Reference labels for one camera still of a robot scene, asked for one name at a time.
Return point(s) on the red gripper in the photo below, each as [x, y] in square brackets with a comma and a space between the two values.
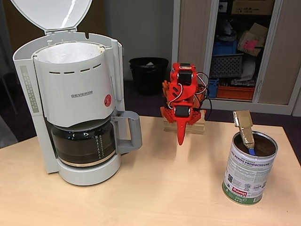
[181, 111]

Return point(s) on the wooden robot base block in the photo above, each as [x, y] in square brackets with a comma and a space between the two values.
[195, 129]

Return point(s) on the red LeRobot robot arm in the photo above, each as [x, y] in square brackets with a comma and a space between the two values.
[185, 94]

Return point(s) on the white and green coffee tin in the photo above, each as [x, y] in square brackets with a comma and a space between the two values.
[248, 176]

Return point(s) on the white drip coffee maker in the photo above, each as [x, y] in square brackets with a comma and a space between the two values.
[77, 77]

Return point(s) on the white paper coffee filter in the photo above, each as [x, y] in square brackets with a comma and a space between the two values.
[68, 53]

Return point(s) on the small blue box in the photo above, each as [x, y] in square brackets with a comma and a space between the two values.
[214, 88]

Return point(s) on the black waste bin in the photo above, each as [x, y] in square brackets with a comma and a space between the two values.
[145, 77]

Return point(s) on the orange plastic crate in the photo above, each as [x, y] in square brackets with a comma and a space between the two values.
[235, 92]

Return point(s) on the grey perforated basket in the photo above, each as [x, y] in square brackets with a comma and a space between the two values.
[227, 66]

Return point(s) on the white crumpled paper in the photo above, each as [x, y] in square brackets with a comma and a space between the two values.
[248, 68]

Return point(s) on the large blue plastic crate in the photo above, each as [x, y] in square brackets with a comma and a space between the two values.
[224, 48]

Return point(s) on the grey cabinet with beige doors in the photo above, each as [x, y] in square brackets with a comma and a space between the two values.
[192, 35]

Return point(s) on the cardboard box with pink mark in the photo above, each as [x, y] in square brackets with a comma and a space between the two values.
[251, 40]

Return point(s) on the brown cardboard box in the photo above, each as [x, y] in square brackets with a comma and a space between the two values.
[252, 7]

